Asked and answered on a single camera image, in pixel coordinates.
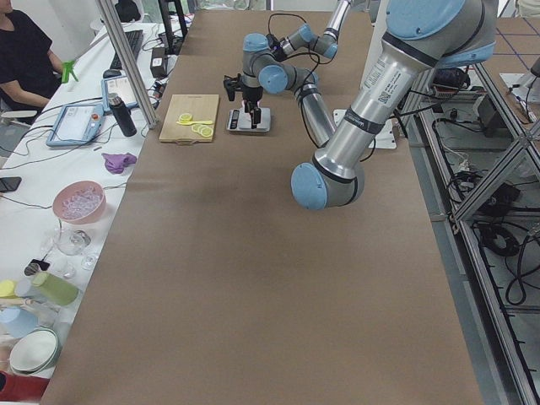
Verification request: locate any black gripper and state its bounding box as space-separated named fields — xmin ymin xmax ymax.
xmin=223 ymin=73 xmax=263 ymax=128

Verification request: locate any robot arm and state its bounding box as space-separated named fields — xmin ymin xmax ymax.
xmin=224 ymin=1 xmax=353 ymax=148
xmin=291 ymin=1 xmax=498 ymax=210

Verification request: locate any silver kitchen scale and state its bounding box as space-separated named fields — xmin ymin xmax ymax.
xmin=226 ymin=107 xmax=271 ymax=133

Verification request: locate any green cup lying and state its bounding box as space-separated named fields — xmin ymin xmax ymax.
xmin=31 ymin=272 xmax=78 ymax=306

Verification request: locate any light blue cup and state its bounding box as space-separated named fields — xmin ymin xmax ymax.
xmin=1 ymin=307 xmax=38 ymax=338

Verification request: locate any yellow plastic knife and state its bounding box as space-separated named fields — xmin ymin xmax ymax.
xmin=176 ymin=120 xmax=214 ymax=126

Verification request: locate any lemon slice lowest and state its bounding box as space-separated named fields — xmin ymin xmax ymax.
xmin=198 ymin=127 xmax=213 ymax=138

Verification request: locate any wooden cutting board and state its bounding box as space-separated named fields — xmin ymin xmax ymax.
xmin=159 ymin=94 xmax=219 ymax=145

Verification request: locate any lemon slice at board top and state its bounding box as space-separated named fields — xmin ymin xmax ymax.
xmin=177 ymin=113 xmax=192 ymax=124

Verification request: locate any black water bottle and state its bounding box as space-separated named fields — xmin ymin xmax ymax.
xmin=108 ymin=93 xmax=137 ymax=138

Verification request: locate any blue teach pendant far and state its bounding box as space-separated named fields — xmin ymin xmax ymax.
xmin=101 ymin=75 xmax=138 ymax=113

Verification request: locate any blue teach pendant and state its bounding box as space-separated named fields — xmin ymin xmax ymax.
xmin=46 ymin=104 xmax=105 ymax=148
xmin=101 ymin=75 xmax=138 ymax=113

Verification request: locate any black keyboard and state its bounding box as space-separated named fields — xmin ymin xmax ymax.
xmin=109 ymin=29 xmax=145 ymax=71

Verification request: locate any purple cloth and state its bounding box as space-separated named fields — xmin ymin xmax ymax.
xmin=101 ymin=153 xmax=137 ymax=174

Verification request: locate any blue teach pendant near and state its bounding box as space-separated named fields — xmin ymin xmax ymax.
xmin=46 ymin=104 xmax=105 ymax=148

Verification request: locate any pink bowl with ice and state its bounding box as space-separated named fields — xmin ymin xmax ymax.
xmin=52 ymin=181 xmax=106 ymax=224

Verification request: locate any clear wine glass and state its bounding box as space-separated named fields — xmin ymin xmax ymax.
xmin=53 ymin=229 xmax=91 ymax=256

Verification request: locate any person in black shirt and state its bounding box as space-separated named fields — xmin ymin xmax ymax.
xmin=1 ymin=1 xmax=63 ymax=113

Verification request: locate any white green bowl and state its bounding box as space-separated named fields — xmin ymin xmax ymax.
xmin=9 ymin=328 xmax=61 ymax=375

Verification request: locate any aluminium frame post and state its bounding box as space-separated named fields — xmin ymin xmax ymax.
xmin=96 ymin=0 xmax=158 ymax=129

